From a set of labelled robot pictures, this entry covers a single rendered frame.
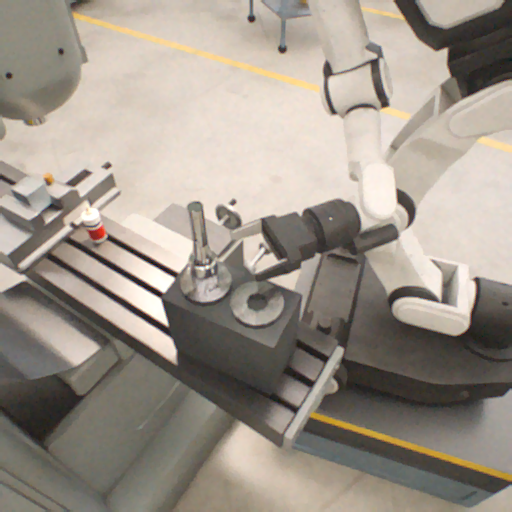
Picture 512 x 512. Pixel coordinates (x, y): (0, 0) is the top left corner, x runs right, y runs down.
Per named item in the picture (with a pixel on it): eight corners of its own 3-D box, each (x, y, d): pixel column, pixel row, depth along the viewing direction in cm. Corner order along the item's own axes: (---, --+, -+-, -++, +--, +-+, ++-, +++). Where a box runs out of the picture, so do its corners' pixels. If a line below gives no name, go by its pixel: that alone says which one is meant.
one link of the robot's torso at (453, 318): (460, 288, 135) (476, 261, 125) (459, 342, 122) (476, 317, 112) (394, 272, 139) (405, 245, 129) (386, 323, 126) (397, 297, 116)
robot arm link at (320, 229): (259, 203, 77) (317, 185, 80) (259, 240, 84) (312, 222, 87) (292, 251, 69) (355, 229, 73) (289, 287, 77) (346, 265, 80)
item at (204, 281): (212, 294, 73) (209, 275, 69) (187, 286, 74) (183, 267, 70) (223, 274, 76) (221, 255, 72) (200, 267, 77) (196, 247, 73)
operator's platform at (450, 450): (472, 343, 191) (511, 290, 161) (470, 509, 148) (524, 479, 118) (302, 298, 207) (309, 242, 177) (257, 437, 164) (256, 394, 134)
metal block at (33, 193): (36, 194, 108) (27, 175, 104) (52, 202, 106) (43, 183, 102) (19, 206, 105) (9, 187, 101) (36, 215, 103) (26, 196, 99)
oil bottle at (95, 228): (99, 230, 111) (87, 198, 103) (110, 236, 110) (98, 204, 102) (87, 239, 109) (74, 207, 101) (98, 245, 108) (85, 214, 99)
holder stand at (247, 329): (205, 306, 96) (195, 246, 81) (296, 346, 89) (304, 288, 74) (174, 350, 89) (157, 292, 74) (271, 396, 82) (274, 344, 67)
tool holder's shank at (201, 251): (206, 266, 69) (199, 216, 61) (189, 261, 70) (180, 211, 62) (215, 253, 71) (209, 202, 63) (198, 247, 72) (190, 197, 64)
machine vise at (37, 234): (85, 175, 126) (73, 144, 118) (122, 192, 121) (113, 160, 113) (-18, 252, 106) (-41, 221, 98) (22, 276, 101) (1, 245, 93)
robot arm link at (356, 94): (347, 175, 90) (343, 96, 95) (397, 164, 85) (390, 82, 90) (329, 154, 81) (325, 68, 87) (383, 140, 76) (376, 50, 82)
